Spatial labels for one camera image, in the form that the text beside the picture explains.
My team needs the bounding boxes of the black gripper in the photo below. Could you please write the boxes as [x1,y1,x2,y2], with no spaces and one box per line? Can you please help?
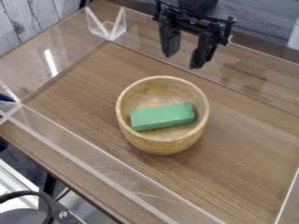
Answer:
[155,0,238,69]

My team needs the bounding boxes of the brown wooden bowl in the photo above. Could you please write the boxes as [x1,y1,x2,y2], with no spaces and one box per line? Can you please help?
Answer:
[116,76,211,155]

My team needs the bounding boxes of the green rectangular block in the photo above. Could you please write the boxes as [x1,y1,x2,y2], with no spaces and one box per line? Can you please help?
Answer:
[129,102,195,131]

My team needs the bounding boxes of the clear acrylic tray walls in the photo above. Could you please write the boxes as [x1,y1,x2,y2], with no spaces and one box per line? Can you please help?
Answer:
[0,0,299,224]

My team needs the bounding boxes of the black metal table leg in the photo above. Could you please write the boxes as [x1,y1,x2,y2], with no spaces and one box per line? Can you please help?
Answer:
[43,174,57,196]

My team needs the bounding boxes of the clear acrylic corner bracket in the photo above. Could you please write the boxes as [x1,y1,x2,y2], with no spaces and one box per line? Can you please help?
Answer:
[85,7,127,41]

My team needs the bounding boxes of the black metal bracket with bolt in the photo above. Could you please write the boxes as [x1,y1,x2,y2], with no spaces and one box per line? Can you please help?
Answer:
[37,192,87,224]

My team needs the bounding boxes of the black cable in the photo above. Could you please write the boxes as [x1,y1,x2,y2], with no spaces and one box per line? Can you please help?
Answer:
[0,190,55,224]

